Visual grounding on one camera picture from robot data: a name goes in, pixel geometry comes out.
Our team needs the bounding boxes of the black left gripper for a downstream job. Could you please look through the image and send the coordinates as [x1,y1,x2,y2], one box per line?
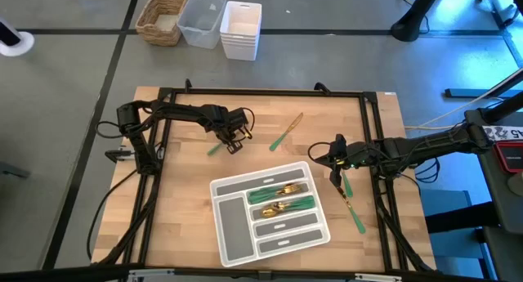
[199,103,247,155]

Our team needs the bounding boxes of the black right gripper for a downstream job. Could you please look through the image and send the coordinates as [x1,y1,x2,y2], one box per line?
[326,133,373,190]

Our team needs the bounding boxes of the white cutlery tray grey liners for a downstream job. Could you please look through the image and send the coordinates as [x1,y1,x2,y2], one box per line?
[209,161,332,269]

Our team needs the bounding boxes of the stack of white bins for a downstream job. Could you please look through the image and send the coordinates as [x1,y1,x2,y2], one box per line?
[219,0,263,62]

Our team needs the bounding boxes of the black clamp silver jaw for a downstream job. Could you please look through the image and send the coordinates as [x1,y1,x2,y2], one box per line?
[104,150,135,163]

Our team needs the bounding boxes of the clear plastic bin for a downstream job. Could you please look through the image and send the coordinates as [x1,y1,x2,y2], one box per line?
[176,0,228,51]

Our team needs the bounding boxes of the woven wicker basket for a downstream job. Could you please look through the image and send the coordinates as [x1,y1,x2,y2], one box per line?
[134,0,188,47]

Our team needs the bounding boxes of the black floor beam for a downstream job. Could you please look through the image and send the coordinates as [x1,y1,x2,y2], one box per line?
[444,67,523,100]

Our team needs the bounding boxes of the black stand foot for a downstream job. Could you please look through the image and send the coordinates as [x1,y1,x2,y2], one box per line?
[390,0,445,43]

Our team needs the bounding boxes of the black equipment cart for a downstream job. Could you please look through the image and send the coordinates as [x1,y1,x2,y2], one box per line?
[464,92,523,282]

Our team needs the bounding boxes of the white printed label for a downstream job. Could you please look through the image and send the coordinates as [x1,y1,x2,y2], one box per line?
[481,125,523,143]

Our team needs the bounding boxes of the black device red rim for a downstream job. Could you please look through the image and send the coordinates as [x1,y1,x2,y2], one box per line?
[493,141,523,175]

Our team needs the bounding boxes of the grey round disc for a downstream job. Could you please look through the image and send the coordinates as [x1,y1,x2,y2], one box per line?
[507,172,523,198]

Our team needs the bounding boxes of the grey floor object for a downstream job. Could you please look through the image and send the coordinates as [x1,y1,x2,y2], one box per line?
[0,161,32,180]

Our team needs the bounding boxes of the black pole white round base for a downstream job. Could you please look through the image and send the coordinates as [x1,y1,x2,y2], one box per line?
[0,16,36,57]

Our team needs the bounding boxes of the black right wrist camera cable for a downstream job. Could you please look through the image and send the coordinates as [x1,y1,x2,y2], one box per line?
[307,141,338,165]

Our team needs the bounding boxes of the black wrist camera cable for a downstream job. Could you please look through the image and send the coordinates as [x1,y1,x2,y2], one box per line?
[236,106,257,142]
[307,141,338,165]

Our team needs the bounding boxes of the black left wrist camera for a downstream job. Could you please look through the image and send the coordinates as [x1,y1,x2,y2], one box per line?
[231,107,250,128]

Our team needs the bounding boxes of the black left wrist camera cable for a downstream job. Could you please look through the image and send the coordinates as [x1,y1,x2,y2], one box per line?
[236,106,257,142]

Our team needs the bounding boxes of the black metal table frame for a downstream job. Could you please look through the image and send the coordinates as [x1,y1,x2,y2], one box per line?
[94,78,436,275]

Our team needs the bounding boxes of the cream cable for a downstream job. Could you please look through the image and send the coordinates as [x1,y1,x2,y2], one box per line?
[404,82,523,132]

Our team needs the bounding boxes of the black cable bundle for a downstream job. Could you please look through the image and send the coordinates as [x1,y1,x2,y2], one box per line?
[408,153,442,184]

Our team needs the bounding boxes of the silver aluminium bracket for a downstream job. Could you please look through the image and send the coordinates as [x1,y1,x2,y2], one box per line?
[127,268,176,282]
[354,272,404,282]

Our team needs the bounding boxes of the black floor cable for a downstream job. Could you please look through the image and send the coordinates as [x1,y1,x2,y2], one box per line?
[86,167,140,262]

